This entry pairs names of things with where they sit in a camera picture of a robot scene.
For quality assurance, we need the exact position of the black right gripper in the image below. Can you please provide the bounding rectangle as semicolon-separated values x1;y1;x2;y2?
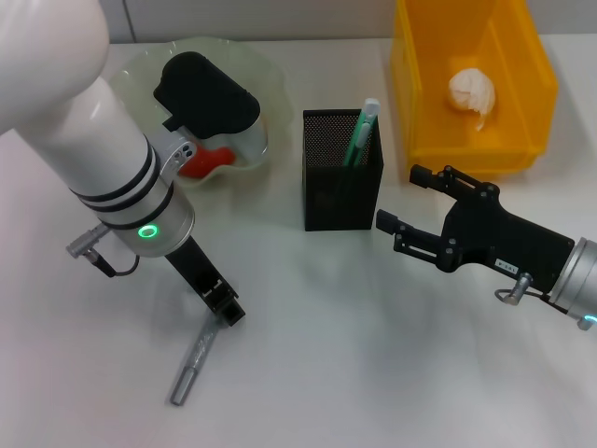
375;163;576;293

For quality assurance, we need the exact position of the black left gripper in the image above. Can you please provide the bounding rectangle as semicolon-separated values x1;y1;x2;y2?
162;235;246;327

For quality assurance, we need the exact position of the silver grey pen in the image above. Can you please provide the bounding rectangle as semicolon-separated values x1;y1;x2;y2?
168;312;220;406

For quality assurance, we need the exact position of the mint green pen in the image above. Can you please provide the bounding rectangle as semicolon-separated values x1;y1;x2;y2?
342;97;382;167

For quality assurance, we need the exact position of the white paper ball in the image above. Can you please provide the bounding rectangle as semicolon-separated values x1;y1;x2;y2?
447;67;497;131

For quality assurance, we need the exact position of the orange fruit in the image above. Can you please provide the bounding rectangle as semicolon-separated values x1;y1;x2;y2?
179;144;237;179

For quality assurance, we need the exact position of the black mesh pen holder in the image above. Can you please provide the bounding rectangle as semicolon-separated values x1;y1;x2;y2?
301;108;384;232

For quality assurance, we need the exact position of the pale green glass fruit plate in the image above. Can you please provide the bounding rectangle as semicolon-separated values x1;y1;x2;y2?
109;37;293;188

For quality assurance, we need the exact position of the yellow plastic bin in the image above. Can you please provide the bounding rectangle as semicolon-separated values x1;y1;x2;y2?
390;0;560;183

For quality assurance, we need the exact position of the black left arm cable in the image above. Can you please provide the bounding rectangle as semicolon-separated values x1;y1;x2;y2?
88;251;141;280

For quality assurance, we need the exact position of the dark right arm cable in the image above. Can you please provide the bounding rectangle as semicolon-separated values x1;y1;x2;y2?
493;272;554;305

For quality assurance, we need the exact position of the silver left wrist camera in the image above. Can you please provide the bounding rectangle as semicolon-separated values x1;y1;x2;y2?
152;50;262;141

